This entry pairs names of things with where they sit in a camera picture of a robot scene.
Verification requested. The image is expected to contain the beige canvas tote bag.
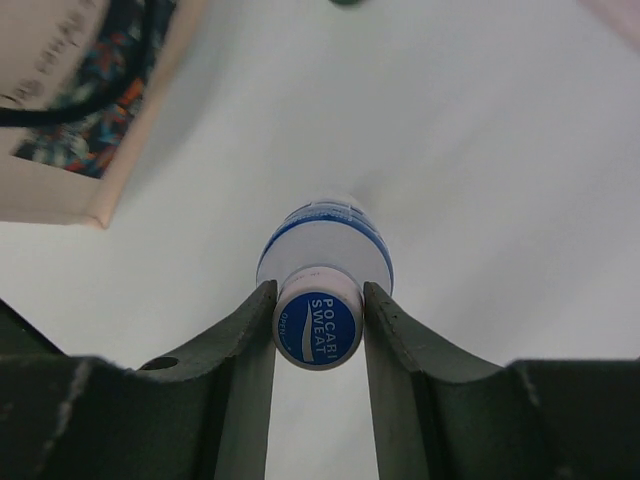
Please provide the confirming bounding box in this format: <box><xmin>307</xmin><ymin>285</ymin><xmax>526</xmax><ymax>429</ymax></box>
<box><xmin>1</xmin><ymin>0</ymin><xmax>207</xmax><ymax>228</ymax></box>

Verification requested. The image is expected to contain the green Perrier bottle back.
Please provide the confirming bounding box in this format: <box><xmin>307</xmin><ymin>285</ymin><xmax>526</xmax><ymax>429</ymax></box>
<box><xmin>329</xmin><ymin>0</ymin><xmax>365</xmax><ymax>9</ymax></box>

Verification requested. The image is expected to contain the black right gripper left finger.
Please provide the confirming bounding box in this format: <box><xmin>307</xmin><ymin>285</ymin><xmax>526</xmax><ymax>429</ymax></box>
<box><xmin>1</xmin><ymin>281</ymin><xmax>277</xmax><ymax>479</ymax></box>

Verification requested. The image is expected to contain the blue label bottle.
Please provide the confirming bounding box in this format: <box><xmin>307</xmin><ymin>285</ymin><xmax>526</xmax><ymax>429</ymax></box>
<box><xmin>256</xmin><ymin>195</ymin><xmax>394</xmax><ymax>371</ymax></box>

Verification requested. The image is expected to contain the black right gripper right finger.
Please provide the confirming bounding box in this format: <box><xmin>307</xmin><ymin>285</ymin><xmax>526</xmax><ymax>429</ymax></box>
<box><xmin>364</xmin><ymin>283</ymin><xmax>639</xmax><ymax>479</ymax></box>

